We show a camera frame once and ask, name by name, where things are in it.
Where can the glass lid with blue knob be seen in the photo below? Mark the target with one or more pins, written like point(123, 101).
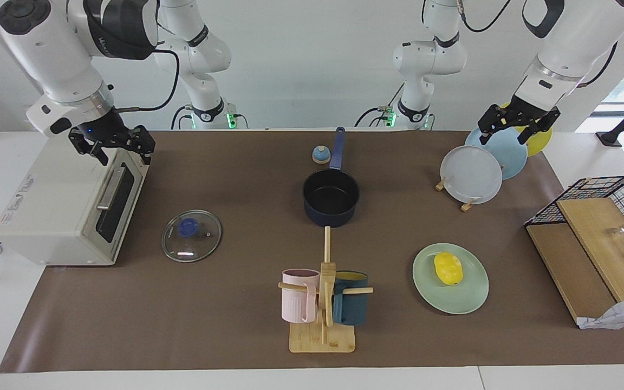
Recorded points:
point(193, 244)

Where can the dark teal mug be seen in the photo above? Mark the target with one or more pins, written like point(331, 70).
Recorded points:
point(352, 309)

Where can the light wooden board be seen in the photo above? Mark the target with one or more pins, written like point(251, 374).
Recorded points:
point(593, 227)

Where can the brown wooden board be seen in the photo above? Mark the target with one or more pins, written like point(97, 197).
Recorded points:
point(566, 265)

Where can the small blue wooden knob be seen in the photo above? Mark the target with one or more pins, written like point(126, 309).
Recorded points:
point(321, 156)

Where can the brown table mat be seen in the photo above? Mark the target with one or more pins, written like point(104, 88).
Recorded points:
point(225, 303)

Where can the pink ribbed mug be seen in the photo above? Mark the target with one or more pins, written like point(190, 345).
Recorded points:
point(297, 303)

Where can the wooden mug rack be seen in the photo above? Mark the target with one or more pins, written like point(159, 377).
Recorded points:
point(327, 281)

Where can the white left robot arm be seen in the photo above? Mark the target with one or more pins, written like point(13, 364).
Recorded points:
point(577, 43)

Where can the white checked cloth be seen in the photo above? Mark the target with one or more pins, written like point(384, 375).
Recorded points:
point(623, 314)

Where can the yellow plate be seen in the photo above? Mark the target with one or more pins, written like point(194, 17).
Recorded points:
point(542, 143)

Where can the wooden plate rack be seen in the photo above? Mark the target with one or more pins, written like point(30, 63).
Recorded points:
point(468, 206)

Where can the dark blue pot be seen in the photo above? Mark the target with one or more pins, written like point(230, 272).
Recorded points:
point(331, 215)

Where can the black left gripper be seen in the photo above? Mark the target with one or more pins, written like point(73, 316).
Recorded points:
point(523, 115)

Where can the grey plate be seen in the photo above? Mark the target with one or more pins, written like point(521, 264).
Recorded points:
point(472, 176)

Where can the light blue plate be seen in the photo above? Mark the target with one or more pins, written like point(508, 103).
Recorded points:
point(509, 154)

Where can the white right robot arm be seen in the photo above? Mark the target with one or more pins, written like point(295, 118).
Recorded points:
point(46, 49)

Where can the white toaster oven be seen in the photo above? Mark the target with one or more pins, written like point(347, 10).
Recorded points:
point(46, 206)

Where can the green plate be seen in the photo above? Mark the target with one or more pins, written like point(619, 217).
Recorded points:
point(453, 298)

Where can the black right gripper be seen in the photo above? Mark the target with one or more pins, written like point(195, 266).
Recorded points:
point(114, 132)

